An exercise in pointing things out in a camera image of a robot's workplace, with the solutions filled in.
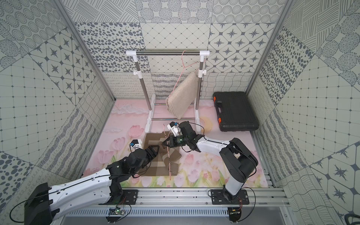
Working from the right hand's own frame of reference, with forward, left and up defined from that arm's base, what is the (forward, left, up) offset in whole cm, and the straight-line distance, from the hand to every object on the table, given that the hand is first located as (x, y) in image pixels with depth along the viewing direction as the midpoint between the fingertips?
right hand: (164, 144), depth 82 cm
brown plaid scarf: (-8, -2, -7) cm, 11 cm away
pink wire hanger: (-2, -2, -7) cm, 8 cm away
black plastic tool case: (+30, -50, -5) cm, 59 cm away
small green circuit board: (-32, +22, -11) cm, 41 cm away
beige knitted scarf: (+27, -12, +14) cm, 32 cm away
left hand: (-2, +3, +3) cm, 5 cm away
